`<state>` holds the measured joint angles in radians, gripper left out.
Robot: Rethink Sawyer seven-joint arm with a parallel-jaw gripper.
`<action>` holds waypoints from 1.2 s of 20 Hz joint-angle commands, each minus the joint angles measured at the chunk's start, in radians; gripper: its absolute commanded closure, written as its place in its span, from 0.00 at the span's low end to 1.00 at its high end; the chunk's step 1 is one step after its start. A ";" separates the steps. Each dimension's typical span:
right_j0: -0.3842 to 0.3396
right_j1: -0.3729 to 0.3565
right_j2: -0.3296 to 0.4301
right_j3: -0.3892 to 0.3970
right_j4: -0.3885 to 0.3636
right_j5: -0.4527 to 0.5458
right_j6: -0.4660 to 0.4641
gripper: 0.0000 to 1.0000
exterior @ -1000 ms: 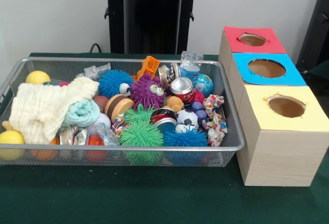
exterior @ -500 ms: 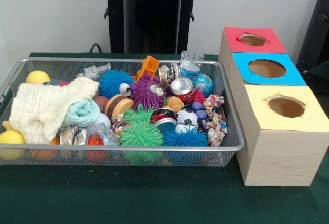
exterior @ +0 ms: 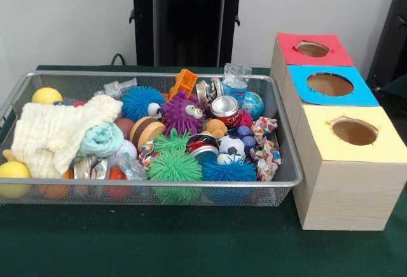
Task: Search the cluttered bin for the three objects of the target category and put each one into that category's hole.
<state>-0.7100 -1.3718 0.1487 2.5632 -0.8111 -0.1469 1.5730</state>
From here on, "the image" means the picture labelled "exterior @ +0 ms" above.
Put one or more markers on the large green spiky ball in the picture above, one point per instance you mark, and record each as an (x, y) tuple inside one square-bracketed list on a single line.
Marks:
[(174, 169)]

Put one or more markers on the blue spiky ball with eyes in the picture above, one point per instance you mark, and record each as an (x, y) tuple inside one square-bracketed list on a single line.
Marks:
[(140, 102), (229, 172)]

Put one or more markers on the light blue cloth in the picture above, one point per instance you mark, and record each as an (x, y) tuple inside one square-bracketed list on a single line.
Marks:
[(101, 138)]

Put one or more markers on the cream white waffle cloth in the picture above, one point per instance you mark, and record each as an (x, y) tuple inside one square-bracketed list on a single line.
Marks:
[(47, 131)]

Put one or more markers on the toy hamburger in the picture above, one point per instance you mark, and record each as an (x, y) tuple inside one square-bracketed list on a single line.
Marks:
[(146, 132)]

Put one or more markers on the small soccer ball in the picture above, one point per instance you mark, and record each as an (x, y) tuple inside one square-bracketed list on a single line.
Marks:
[(230, 146)]

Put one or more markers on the black upright panel stand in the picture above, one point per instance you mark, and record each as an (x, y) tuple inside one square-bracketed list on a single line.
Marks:
[(391, 35)]

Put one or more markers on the purple spiky ball with eyes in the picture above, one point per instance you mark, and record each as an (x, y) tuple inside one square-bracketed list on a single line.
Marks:
[(181, 115)]

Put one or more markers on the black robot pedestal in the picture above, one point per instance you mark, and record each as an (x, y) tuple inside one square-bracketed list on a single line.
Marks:
[(190, 19)]

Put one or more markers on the wooden box with three holes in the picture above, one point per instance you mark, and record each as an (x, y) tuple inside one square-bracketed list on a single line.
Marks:
[(343, 194)]

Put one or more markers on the yellow foam ball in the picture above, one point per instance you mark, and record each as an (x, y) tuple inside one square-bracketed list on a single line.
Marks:
[(46, 96), (14, 172)]

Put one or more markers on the dark green side tablecloth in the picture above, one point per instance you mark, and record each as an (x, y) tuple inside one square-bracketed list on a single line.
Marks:
[(397, 99)]

